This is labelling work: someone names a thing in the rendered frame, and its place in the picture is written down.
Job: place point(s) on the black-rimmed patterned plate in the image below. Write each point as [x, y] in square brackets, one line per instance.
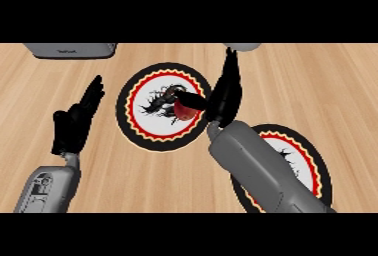
[148, 106]
[307, 160]

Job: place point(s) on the red pear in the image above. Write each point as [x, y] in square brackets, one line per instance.
[185, 112]

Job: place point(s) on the pale grey rounded object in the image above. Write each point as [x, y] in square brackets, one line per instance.
[242, 46]

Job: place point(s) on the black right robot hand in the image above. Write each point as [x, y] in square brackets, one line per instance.
[225, 96]

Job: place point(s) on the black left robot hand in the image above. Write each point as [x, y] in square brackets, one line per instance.
[74, 123]

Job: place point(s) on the grey appliance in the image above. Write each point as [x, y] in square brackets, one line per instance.
[74, 50]

